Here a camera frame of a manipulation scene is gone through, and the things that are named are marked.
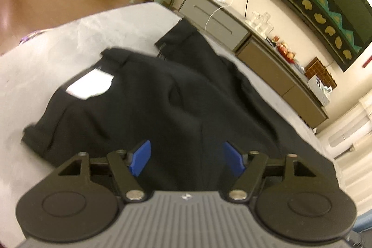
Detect black pants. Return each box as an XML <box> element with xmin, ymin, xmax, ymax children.
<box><xmin>22</xmin><ymin>17</ymin><xmax>339</xmax><ymax>193</ymax></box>

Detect white paper tag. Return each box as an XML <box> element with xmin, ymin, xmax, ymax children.
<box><xmin>66</xmin><ymin>68</ymin><xmax>114</xmax><ymax>100</ymax></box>

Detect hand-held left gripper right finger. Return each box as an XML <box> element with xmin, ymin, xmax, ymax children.
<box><xmin>222</xmin><ymin>141</ymin><xmax>319</xmax><ymax>201</ymax></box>

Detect brown lattice box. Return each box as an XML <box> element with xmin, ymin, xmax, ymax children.
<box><xmin>304</xmin><ymin>58</ymin><xmax>338</xmax><ymax>89</ymax></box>

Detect purple wire basket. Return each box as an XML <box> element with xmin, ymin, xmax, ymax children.
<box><xmin>19</xmin><ymin>30</ymin><xmax>44</xmax><ymax>45</ymax></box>

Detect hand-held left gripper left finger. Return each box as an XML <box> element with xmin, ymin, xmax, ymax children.
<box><xmin>56</xmin><ymin>140</ymin><xmax>152</xmax><ymax>202</ymax></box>

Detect white cable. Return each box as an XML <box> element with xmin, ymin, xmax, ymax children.
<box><xmin>203</xmin><ymin>2</ymin><xmax>233</xmax><ymax>33</ymax></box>

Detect red fruit plate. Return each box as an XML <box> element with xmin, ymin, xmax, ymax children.
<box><xmin>276</xmin><ymin>42</ymin><xmax>297</xmax><ymax>63</ymax></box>

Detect white cardboard box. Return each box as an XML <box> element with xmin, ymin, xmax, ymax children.
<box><xmin>307</xmin><ymin>76</ymin><xmax>333</xmax><ymax>107</ymax></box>

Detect brown sideboard cabinet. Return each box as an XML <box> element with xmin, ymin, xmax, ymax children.
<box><xmin>236</xmin><ymin>33</ymin><xmax>329</xmax><ymax>129</ymax></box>

